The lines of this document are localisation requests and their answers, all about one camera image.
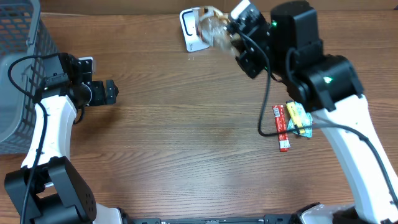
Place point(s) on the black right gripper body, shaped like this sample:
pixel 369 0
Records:
pixel 256 67

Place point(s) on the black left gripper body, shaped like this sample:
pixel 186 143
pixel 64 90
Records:
pixel 101 93

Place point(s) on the beige brown snack pouch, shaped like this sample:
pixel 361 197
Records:
pixel 211 28

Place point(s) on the yellow highlighter pen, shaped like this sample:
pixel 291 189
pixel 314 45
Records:
pixel 298 118

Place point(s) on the red snack bar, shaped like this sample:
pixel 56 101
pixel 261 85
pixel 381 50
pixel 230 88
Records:
pixel 284 144

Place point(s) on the teal tissue pack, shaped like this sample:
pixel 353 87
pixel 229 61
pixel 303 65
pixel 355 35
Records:
pixel 310 119

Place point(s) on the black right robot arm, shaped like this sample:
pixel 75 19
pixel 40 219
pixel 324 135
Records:
pixel 329 88

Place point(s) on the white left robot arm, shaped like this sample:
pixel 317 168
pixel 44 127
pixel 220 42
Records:
pixel 47 188

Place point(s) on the white barcode scanner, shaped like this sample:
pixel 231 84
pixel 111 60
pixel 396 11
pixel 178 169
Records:
pixel 192 41

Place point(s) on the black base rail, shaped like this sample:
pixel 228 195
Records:
pixel 267 219

